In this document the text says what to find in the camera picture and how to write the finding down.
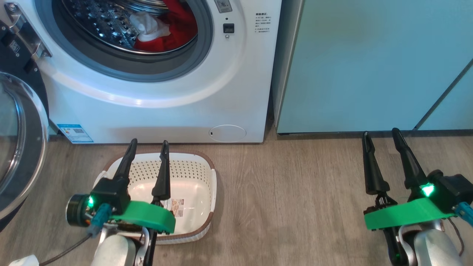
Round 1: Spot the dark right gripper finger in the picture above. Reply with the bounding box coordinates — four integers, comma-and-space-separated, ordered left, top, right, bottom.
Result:
363, 132, 391, 195
391, 127, 428, 190

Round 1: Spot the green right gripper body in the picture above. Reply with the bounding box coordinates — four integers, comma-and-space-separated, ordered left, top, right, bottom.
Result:
364, 194, 456, 231

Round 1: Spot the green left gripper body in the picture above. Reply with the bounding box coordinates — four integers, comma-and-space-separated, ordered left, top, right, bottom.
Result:
110, 197, 177, 235

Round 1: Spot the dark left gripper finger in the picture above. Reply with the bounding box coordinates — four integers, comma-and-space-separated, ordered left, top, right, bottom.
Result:
151, 140, 171, 202
112, 139, 138, 186

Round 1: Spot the red and white garment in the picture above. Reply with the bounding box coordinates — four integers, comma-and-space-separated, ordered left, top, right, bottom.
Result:
129, 0, 198, 52

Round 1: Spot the white perforated laundry basket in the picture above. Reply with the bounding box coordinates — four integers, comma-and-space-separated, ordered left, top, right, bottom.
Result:
92, 150, 217, 245

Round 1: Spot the white front-load washing machine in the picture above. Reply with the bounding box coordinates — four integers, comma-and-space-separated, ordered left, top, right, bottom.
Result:
0, 0, 282, 144

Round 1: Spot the paper product label sticker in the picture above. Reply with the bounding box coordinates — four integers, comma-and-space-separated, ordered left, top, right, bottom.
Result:
163, 198, 185, 218

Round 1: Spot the blue energy label sticker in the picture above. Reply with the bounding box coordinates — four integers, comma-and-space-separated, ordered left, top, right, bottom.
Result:
57, 124, 94, 144

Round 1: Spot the oval washer filter cover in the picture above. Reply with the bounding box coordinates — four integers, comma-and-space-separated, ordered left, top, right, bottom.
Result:
209, 125, 247, 143

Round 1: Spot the pale blue-green cabinet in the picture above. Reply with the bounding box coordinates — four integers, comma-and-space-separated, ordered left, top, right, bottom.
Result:
272, 0, 473, 134

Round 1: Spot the black cable with teal connector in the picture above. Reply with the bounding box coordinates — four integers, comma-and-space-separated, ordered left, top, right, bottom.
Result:
39, 203, 113, 266
445, 202, 473, 257

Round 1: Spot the white cable label tag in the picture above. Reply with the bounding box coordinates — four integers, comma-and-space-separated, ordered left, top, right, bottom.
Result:
8, 254, 40, 266

